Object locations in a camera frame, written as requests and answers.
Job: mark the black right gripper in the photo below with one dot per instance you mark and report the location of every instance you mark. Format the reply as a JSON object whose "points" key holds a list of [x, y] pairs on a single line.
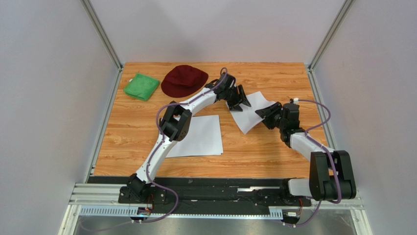
{"points": [[271, 115]]}

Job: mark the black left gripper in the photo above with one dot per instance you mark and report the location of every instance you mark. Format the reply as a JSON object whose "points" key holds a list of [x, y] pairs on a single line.
{"points": [[240, 99]]}

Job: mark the white paper sheet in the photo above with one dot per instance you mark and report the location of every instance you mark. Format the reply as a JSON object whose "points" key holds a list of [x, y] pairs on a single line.
{"points": [[248, 119], [203, 139]]}

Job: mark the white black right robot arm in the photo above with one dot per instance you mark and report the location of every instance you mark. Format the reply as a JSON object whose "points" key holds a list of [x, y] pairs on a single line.
{"points": [[331, 175]]}

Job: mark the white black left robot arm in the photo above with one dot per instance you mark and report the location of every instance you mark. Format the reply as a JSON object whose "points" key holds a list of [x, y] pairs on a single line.
{"points": [[173, 121]]}

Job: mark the dark red cap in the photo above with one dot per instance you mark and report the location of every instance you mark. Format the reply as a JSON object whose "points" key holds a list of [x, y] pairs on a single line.
{"points": [[183, 80]]}

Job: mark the green folded cloth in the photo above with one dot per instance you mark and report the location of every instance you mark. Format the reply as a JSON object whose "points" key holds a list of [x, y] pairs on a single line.
{"points": [[141, 86]]}

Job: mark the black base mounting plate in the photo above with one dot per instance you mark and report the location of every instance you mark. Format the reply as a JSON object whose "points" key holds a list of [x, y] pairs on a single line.
{"points": [[216, 196]]}

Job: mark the aluminium frame rail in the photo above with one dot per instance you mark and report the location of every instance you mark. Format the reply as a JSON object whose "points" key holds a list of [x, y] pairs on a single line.
{"points": [[104, 205]]}

